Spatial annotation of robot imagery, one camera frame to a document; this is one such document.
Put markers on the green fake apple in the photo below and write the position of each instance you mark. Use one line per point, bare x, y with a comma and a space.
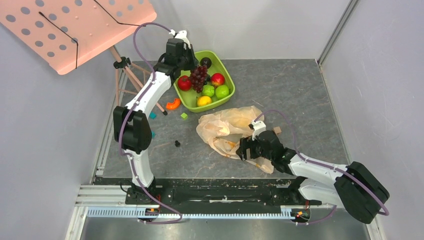
222, 92

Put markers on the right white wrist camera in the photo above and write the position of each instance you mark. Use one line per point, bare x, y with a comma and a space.
258, 127

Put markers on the small green cube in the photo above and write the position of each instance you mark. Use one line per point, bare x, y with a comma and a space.
184, 116

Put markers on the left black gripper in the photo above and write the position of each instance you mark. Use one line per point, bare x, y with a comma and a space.
194, 62

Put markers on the small wooden block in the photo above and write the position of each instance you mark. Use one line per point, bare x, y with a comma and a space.
277, 130

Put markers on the orange curved toy block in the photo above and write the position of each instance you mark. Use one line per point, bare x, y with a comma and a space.
174, 104

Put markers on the red fake apple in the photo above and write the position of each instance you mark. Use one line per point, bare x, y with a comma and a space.
217, 79

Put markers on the teal toy block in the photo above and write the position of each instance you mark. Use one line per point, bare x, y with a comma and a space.
152, 115

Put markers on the pink perforated music stand desk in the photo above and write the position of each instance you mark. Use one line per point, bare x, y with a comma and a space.
68, 33

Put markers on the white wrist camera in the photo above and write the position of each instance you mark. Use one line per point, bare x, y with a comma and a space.
258, 127
182, 35

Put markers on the red fake pomegranate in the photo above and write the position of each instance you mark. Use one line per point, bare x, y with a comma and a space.
184, 83

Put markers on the dark purple fake plum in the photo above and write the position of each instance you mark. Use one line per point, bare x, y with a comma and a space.
206, 62

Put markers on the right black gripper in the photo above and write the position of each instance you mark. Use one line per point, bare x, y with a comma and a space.
248, 148

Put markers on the aluminium frame rail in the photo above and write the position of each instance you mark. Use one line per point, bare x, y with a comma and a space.
100, 213

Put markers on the beige plastic banana-print bag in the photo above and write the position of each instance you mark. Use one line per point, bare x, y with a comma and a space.
222, 130

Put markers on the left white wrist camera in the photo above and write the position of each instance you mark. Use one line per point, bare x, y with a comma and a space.
182, 35

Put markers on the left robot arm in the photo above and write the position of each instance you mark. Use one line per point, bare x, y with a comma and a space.
131, 125

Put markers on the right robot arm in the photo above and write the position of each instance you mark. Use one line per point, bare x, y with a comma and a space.
352, 186

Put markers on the green plastic basin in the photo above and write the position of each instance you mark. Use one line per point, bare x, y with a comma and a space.
189, 98

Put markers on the green bumpy fake fruit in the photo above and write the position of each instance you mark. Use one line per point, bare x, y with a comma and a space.
208, 90

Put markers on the yellow fake lemon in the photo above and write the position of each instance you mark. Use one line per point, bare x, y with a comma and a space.
203, 101

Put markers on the red fake grape bunch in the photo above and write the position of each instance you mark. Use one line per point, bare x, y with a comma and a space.
198, 78

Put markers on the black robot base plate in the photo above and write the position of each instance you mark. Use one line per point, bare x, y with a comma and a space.
175, 191

